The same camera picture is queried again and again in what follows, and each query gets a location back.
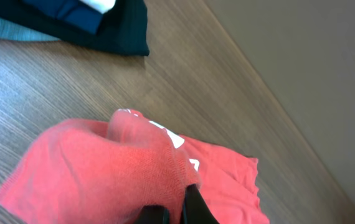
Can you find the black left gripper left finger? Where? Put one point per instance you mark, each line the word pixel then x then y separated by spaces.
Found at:
pixel 154 214

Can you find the grey folded shirt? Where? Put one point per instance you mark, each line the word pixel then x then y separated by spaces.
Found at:
pixel 12 31

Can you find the blue folded shirt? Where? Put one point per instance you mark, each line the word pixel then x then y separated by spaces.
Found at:
pixel 72 12

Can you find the white black printed folded shirt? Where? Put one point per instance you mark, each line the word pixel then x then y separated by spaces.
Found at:
pixel 102 6

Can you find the red soccer t-shirt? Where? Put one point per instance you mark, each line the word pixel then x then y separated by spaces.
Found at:
pixel 87 171

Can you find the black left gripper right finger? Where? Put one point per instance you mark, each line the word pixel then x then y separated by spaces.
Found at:
pixel 194 208

